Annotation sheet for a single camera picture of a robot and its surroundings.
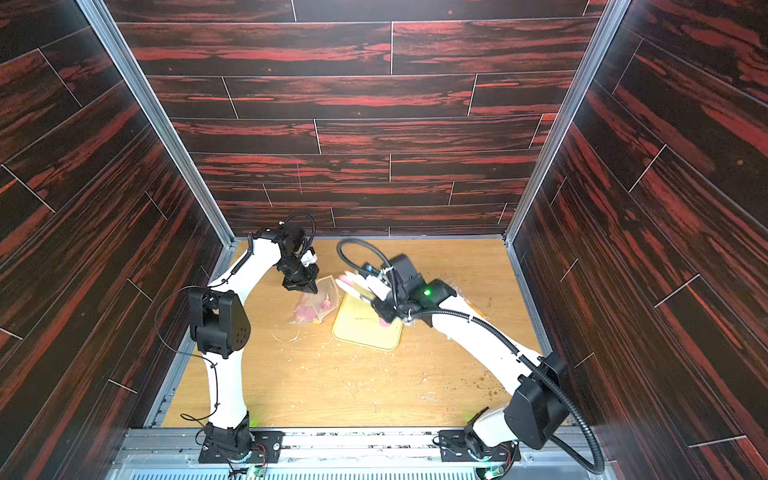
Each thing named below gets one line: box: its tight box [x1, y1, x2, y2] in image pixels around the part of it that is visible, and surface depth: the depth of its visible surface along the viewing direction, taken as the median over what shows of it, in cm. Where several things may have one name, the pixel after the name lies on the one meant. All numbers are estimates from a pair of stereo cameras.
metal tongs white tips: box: [335, 271, 392, 301], surface depth 70 cm
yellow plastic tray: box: [332, 293, 404, 351], surface depth 98 cm
